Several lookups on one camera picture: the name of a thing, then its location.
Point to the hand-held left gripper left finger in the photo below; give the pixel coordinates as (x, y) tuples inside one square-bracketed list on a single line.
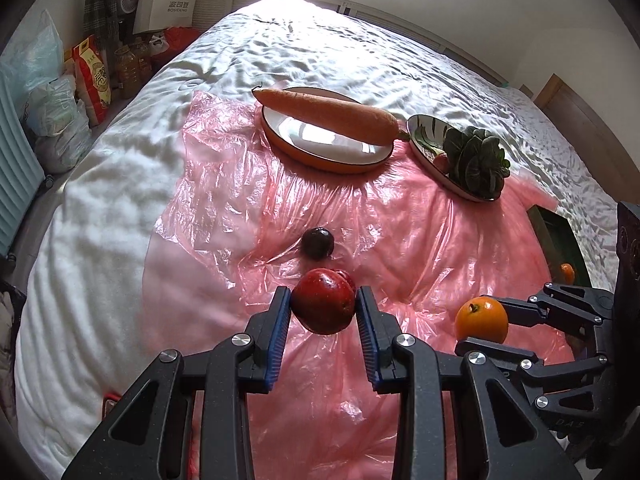
[(280, 340)]

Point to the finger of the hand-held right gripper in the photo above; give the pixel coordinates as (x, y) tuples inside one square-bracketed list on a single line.
[(550, 302), (500, 355)]

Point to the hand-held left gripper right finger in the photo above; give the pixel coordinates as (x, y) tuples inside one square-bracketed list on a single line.
[(367, 340)]

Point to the orange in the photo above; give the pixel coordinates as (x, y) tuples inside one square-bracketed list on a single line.
[(567, 274), (480, 320)]

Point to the small red apple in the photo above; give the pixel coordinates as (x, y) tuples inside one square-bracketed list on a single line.
[(322, 302), (347, 277)]

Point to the green tray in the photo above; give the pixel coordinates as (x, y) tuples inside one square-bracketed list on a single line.
[(555, 240)]

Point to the dark plum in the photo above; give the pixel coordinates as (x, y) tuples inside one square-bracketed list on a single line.
[(317, 243)]

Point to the pink plastic sheet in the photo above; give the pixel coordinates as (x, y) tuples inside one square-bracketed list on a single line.
[(425, 240)]

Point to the wooden headboard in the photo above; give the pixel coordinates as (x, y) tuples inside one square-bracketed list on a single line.
[(590, 120)]

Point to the dark green leafy vegetable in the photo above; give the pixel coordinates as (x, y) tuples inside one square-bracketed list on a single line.
[(475, 160)]

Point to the orange plate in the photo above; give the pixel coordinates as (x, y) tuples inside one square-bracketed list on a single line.
[(300, 135)]

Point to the white plate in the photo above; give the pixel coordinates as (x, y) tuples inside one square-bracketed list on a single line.
[(425, 132)]

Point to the carrot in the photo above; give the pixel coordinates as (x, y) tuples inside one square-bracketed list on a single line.
[(330, 112)]

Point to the dark cloth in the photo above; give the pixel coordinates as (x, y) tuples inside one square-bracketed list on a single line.
[(7, 350)]

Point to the white plastic bag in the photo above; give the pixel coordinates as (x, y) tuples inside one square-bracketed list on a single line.
[(55, 125)]

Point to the light blue radiator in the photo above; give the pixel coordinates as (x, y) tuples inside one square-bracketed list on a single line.
[(15, 175)]

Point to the amber oil bottle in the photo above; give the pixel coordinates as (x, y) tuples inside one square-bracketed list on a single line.
[(144, 57), (126, 67)]

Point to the red plastic bag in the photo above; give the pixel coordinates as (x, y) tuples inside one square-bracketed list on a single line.
[(177, 40)]

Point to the yellow red food bag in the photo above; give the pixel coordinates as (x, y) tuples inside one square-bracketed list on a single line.
[(92, 77)]

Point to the white paper bag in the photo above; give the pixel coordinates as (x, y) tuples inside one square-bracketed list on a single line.
[(165, 10)]

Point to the light blue plastic bag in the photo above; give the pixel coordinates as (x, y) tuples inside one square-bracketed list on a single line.
[(35, 55)]

